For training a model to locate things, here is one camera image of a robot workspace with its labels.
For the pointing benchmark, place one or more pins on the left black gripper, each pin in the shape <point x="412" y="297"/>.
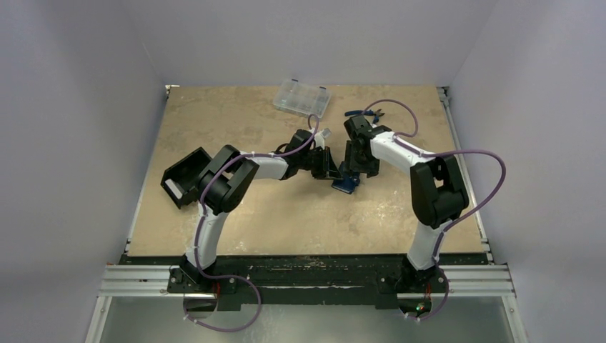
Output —
<point x="327" y="169"/>

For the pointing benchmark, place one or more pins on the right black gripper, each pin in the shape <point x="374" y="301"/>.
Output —
<point x="359" y="164"/>

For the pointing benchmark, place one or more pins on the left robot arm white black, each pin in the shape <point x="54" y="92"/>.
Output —
<point x="222" y="180"/>

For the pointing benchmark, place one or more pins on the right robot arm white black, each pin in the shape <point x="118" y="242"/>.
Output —
<point x="438" y="192"/>

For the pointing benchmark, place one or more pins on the black card tray box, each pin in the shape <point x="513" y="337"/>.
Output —
<point x="181" y="180"/>

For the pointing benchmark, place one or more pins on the clear plastic organizer box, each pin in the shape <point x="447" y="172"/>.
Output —
<point x="302" y="99"/>

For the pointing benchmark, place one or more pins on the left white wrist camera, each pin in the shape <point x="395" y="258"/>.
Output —
<point x="320" y="138"/>

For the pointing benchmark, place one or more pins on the blue handled pliers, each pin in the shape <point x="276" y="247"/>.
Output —
<point x="375" y="114"/>

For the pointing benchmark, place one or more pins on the black aluminium mounting rail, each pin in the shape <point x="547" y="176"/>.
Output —
<point x="350" y="280"/>

